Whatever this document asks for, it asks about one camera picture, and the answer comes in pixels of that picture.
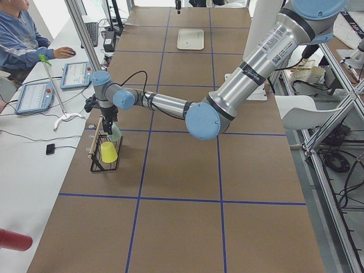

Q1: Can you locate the wooden rack handle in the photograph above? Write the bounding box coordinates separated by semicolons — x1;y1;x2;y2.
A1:
88;115;104;159

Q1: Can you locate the black keyboard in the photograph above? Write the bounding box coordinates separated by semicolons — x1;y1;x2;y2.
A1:
85;22;98;47

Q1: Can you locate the near blue teach pendant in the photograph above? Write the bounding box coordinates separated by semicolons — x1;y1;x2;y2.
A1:
14;81;54;115

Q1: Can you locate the red bottle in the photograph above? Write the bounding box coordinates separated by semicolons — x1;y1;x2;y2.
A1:
1;229;33;251

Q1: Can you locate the person in blue sweater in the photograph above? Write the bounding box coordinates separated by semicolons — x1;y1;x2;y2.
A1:
1;0;74;85

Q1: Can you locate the white chair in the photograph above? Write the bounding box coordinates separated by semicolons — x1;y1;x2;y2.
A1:
275;95;344;130

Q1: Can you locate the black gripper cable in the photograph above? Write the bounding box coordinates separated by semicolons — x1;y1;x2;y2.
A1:
121;71;156;110

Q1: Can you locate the black power box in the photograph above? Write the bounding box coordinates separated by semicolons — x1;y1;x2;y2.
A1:
103;31;116;52

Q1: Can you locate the cream rabbit serving tray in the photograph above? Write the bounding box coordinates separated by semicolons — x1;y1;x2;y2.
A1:
177;29;204;51

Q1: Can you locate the far blue teach pendant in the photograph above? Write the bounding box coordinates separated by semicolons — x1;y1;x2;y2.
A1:
60;61;92;90

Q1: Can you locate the small black puck device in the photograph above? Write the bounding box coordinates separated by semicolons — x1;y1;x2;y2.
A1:
45;143;56;155

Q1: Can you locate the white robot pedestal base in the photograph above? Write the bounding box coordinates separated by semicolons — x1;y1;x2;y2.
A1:
224;0;285;101

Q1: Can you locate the black wire cup rack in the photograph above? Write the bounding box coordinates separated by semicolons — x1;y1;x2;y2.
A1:
90;125;123;172

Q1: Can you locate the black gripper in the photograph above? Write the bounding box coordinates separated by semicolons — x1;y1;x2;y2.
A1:
100;105;118;135

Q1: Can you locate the yellow cup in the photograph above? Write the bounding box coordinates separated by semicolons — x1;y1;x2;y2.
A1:
101;142;118;163

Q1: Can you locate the mint green cup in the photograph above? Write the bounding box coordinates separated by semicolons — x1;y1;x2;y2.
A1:
108;123;122;142

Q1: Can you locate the metal rod white stand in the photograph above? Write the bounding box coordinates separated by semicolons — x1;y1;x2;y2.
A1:
38;55;85;131

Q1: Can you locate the blue teach pendant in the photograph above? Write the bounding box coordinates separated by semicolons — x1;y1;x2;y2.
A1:
60;61;92;90
14;81;54;115

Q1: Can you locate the aluminium frame post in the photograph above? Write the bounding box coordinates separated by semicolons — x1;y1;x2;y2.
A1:
64;0;101;72

